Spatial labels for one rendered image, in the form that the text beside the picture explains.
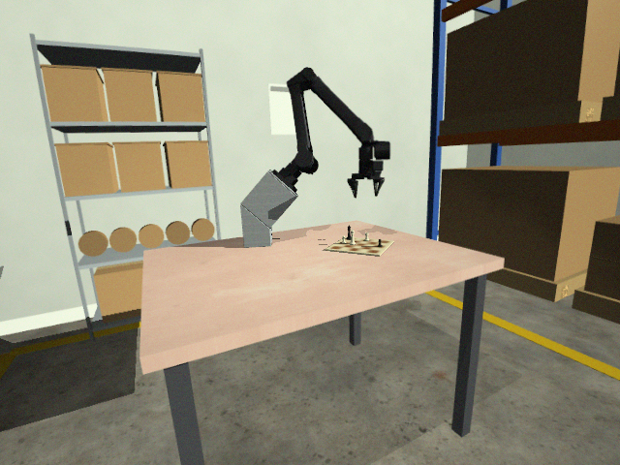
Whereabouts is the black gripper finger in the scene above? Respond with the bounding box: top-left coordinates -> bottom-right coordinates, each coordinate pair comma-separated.
373,179 -> 385,197
348,180 -> 358,198

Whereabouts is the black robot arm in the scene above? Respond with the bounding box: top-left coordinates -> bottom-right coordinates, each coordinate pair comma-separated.
273,67 -> 390,192

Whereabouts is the brown and cream chessboard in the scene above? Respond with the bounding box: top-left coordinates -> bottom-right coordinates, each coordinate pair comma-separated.
325,236 -> 394,257

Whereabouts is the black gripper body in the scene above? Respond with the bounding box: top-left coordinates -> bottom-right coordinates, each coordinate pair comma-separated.
348,173 -> 385,180

